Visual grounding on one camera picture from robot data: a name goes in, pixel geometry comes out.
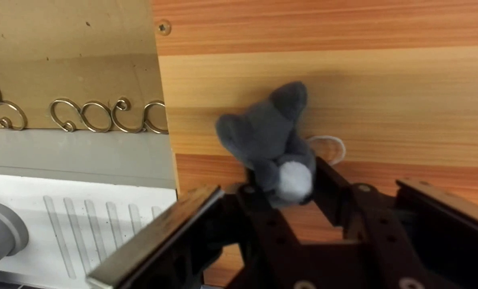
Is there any grey plush mouse toy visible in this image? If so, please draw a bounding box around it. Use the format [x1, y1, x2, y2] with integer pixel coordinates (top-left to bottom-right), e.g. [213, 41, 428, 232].
[215, 83, 346, 205]

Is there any white sink basin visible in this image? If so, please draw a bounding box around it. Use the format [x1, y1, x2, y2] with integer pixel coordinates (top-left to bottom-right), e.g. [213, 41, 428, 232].
[0, 0, 176, 289]

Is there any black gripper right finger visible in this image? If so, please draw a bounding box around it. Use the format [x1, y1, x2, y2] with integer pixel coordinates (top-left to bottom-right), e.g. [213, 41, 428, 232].
[313, 160, 431, 289]

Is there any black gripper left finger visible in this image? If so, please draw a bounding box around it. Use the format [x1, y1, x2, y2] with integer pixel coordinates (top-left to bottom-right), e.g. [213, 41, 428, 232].
[226, 172, 309, 289]

